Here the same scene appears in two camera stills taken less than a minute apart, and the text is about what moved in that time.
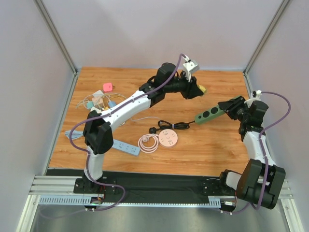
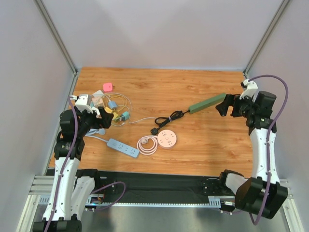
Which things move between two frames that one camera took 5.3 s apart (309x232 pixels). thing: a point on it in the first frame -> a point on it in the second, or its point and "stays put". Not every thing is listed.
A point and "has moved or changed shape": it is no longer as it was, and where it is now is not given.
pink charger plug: (108, 87) stays put
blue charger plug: (111, 104) stays put
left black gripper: (189, 87) -> (97, 118)
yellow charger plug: (203, 89) has moved or changed shape
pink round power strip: (149, 143) stays put
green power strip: (211, 113) -> (218, 99)
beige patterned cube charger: (96, 100) stays put
